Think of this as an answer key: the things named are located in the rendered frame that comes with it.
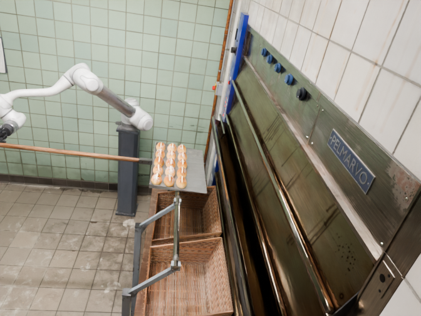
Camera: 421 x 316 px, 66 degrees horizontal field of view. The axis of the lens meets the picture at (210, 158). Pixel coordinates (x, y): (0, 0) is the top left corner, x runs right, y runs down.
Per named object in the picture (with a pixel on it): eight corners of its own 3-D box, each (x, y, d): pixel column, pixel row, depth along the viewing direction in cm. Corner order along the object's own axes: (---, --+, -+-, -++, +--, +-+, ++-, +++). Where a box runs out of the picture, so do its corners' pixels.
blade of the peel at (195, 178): (148, 187, 198) (149, 184, 197) (155, 145, 245) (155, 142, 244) (207, 194, 204) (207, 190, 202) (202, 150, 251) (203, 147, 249)
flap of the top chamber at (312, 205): (236, 84, 232) (251, 59, 224) (338, 317, 79) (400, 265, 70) (230, 81, 231) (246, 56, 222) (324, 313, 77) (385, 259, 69)
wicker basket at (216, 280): (216, 264, 233) (223, 235, 219) (226, 343, 184) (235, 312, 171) (147, 261, 225) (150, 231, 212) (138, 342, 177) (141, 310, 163)
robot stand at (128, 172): (119, 202, 363) (121, 120, 313) (138, 204, 364) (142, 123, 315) (114, 214, 345) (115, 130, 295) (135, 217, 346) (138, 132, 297)
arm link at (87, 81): (146, 113, 298) (160, 122, 285) (136, 126, 298) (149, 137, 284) (79, 61, 237) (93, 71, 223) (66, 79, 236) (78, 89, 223)
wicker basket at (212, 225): (211, 210, 284) (217, 184, 270) (217, 261, 235) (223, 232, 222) (155, 206, 277) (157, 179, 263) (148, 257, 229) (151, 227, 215)
